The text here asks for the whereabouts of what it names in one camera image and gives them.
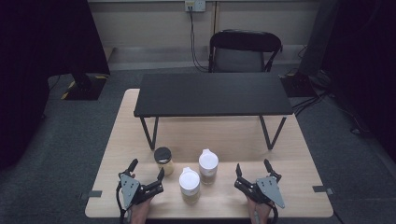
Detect black stand base, yellow tape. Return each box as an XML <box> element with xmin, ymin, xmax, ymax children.
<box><xmin>60</xmin><ymin>73</ymin><xmax>109</xmax><ymax>102</ymax></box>

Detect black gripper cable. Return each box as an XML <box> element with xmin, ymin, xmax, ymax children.
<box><xmin>115</xmin><ymin>181</ymin><xmax>128</xmax><ymax>224</ymax></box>
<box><xmin>269</xmin><ymin>203</ymin><xmax>279</xmax><ymax>224</ymax></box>

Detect black curtain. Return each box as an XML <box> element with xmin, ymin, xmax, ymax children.
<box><xmin>321</xmin><ymin>0</ymin><xmax>396</xmax><ymax>162</ymax></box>
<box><xmin>0</xmin><ymin>0</ymin><xmax>111</xmax><ymax>172</ymax></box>

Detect white wall outlet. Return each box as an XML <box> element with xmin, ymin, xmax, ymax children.
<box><xmin>184</xmin><ymin>0</ymin><xmax>207</xmax><ymax>13</ymax></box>

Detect grey tape strip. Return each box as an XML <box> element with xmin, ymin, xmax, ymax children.
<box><xmin>311</xmin><ymin>185</ymin><xmax>335</xmax><ymax>196</ymax></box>
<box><xmin>78</xmin><ymin>189</ymin><xmax>104</xmax><ymax>201</ymax></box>

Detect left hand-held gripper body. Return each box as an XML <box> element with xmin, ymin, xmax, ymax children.
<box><xmin>117</xmin><ymin>172</ymin><xmax>164</xmax><ymax>210</ymax></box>

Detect person's left hand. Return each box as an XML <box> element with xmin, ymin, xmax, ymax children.
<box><xmin>128</xmin><ymin>197</ymin><xmax>153</xmax><ymax>224</ymax></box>

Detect white-lidded seasoning bottle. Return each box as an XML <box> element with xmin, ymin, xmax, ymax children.
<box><xmin>198</xmin><ymin>148</ymin><xmax>219</xmax><ymax>186</ymax></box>
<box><xmin>178</xmin><ymin>166</ymin><xmax>202</xmax><ymax>205</ymax></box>

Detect black floor cables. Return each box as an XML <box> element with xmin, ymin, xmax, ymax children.
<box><xmin>291</xmin><ymin>89</ymin><xmax>332</xmax><ymax>117</ymax></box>

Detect black folding chair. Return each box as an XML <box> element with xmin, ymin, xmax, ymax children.
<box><xmin>207</xmin><ymin>29</ymin><xmax>284</xmax><ymax>74</ymax></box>

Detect black shelf with metal legs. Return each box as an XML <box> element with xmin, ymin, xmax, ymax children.
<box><xmin>133</xmin><ymin>72</ymin><xmax>294</xmax><ymax>152</ymax></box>

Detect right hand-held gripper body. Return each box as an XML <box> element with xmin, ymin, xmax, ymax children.
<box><xmin>233</xmin><ymin>175</ymin><xmax>286</xmax><ymax>210</ymax></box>

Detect person's right hand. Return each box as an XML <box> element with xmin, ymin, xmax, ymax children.
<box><xmin>247</xmin><ymin>197</ymin><xmax>274</xmax><ymax>224</ymax></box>

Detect black power cable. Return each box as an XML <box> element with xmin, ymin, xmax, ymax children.
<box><xmin>188</xmin><ymin>8</ymin><xmax>210</xmax><ymax>74</ymax></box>

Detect glass jar with black lid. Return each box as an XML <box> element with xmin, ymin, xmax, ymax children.
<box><xmin>153</xmin><ymin>147</ymin><xmax>176</xmax><ymax>176</ymax></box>

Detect grey curtain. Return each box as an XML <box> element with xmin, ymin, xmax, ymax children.
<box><xmin>297</xmin><ymin>0</ymin><xmax>341</xmax><ymax>77</ymax></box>

